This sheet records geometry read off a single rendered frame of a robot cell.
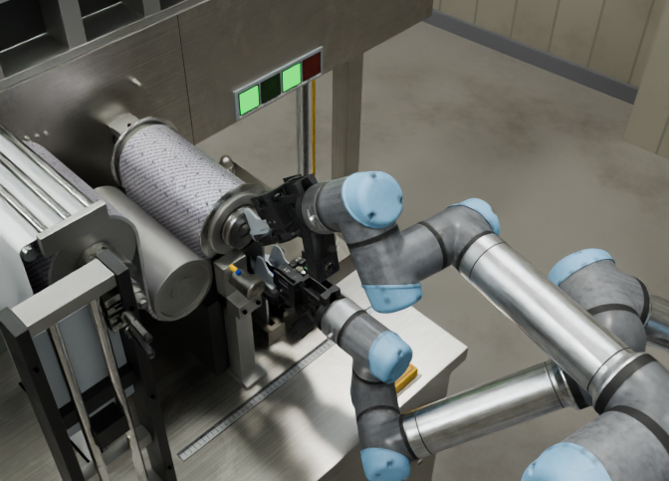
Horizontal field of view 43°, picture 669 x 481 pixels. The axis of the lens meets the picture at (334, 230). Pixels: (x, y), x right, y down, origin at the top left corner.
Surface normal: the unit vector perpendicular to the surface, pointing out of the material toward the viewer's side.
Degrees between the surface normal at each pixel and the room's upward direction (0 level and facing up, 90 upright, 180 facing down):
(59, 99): 90
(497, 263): 25
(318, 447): 0
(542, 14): 90
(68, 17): 90
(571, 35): 90
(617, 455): 1
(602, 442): 20
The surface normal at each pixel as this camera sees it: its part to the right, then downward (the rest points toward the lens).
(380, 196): 0.54, -0.08
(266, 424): 0.01, -0.72
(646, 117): -0.62, 0.55
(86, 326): 0.70, 0.50
